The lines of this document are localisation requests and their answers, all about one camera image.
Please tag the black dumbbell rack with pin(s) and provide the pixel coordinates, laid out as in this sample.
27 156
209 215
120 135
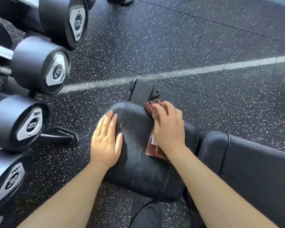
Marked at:
59 136

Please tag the person's left leg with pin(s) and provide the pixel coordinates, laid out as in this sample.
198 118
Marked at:
147 213

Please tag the person's leg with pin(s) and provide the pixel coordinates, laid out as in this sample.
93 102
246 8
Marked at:
147 213
194 216

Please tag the person's right hand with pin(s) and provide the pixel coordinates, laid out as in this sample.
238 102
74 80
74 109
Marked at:
171 132

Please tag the row of black dumbbells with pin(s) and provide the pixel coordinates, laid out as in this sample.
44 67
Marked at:
26 66

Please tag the brown cleaning cloth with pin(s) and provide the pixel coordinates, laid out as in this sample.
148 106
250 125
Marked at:
152 149

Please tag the person's right leg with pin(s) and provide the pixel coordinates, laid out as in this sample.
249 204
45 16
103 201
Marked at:
194 216

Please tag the person's left hand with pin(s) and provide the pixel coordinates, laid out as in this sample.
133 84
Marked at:
104 144

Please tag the person's right forearm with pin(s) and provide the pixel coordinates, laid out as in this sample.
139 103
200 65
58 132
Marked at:
216 194

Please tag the person's left forearm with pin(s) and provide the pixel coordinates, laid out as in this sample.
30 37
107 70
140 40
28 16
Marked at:
69 197

